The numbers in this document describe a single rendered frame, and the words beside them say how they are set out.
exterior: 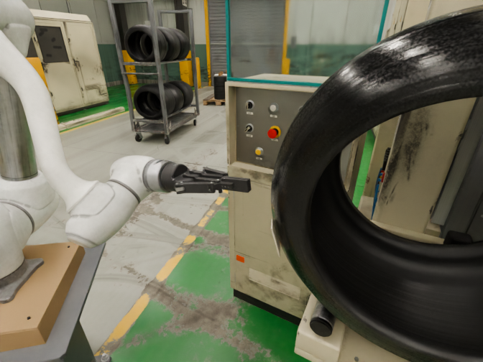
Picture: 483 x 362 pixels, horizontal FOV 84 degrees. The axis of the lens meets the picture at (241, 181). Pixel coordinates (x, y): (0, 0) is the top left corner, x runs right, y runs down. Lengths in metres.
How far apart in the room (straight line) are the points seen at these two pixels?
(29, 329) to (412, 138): 1.11
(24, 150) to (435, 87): 1.07
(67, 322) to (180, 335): 0.78
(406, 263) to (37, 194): 1.14
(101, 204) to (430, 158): 0.80
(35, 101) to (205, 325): 1.36
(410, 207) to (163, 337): 1.37
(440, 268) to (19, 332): 1.08
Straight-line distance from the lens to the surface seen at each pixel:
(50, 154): 0.77
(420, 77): 0.37
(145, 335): 1.76
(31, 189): 1.14
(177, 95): 4.68
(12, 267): 1.11
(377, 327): 0.56
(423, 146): 0.78
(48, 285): 1.10
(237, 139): 1.25
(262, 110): 1.16
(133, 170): 0.77
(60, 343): 1.03
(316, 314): 0.63
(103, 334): 1.84
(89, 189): 0.73
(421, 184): 0.82
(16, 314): 1.06
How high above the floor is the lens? 1.41
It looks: 27 degrees down
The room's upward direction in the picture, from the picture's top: straight up
